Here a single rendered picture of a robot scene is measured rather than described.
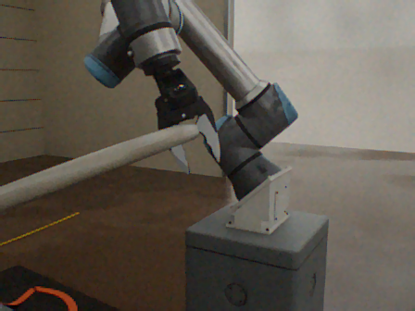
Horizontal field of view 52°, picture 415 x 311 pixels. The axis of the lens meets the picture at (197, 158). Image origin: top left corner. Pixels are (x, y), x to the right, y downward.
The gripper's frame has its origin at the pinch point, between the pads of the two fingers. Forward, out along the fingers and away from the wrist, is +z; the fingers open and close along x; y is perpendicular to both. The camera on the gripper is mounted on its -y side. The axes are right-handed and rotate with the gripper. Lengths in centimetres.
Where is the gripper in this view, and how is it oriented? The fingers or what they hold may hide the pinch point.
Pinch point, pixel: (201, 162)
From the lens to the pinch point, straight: 78.1
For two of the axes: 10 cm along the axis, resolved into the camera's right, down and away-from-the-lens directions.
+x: -9.2, 3.7, -1.3
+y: -1.4, 0.1, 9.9
